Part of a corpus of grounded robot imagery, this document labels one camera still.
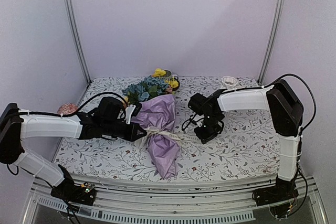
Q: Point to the purple pink wrapping paper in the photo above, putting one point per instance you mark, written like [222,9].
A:
[157,117]

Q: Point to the front aluminium rail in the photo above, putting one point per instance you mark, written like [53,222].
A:
[125,201]

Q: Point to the dark red saucer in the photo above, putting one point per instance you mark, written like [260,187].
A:
[175,84]

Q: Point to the striped grey cup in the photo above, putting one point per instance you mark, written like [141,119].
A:
[169,76]

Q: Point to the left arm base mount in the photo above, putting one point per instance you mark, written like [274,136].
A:
[84,194]

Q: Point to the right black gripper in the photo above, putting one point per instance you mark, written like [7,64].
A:
[205,138]

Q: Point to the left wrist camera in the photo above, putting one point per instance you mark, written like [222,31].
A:
[132,110]

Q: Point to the right aluminium frame post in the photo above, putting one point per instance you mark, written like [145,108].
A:
[271,40]

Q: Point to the left aluminium frame post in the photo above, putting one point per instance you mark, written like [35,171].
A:
[76,40]

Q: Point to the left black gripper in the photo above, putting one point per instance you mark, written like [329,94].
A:
[132,136]

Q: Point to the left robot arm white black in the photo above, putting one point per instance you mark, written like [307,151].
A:
[18,125]

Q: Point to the red patterned bowl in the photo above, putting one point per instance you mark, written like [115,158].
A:
[67,108]

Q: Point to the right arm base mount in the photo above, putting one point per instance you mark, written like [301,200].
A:
[280,199]

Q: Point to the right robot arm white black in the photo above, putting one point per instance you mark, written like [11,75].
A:
[279,99]

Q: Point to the artificial flower bouquet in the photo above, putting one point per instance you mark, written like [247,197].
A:
[150,87]

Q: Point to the floral patterned tablecloth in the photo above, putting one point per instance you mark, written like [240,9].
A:
[246,148]

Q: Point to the white ribbed vase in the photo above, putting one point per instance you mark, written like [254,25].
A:
[229,82]

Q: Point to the aluminium frame post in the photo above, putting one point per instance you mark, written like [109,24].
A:
[271,40]
[76,40]

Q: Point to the cream ribbon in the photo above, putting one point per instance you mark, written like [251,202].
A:
[179,138]

